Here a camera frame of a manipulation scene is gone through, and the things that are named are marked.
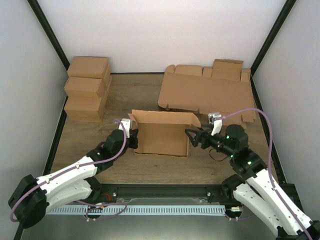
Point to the stack of flat cardboard sheets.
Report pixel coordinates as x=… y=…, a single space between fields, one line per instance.
x=191 y=88

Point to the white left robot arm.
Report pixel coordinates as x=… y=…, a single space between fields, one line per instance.
x=34 y=197

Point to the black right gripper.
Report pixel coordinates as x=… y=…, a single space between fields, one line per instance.
x=199 y=134

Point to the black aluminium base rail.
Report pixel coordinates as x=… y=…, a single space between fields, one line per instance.
x=210 y=192

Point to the upright cardboard sheet at back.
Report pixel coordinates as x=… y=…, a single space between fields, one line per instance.
x=227 y=69

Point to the left black frame post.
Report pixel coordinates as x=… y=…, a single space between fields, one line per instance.
x=42 y=19

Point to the black frame post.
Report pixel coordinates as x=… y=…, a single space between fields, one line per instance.
x=42 y=19
x=280 y=20

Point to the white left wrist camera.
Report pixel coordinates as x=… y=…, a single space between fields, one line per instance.
x=125 y=125

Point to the right black frame post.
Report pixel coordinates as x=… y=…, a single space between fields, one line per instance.
x=280 y=20

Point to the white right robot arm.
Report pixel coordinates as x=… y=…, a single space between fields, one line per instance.
x=253 y=186

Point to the light blue slotted cable duct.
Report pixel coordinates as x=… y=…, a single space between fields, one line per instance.
x=143 y=210

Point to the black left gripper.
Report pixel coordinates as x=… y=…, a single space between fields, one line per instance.
x=134 y=133

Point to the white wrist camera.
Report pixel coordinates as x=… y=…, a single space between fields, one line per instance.
x=125 y=125
x=215 y=119

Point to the cardboard box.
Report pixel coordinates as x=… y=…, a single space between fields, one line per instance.
x=86 y=87
x=163 y=132
x=86 y=109
x=88 y=67

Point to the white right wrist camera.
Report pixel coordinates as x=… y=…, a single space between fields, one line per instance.
x=215 y=119

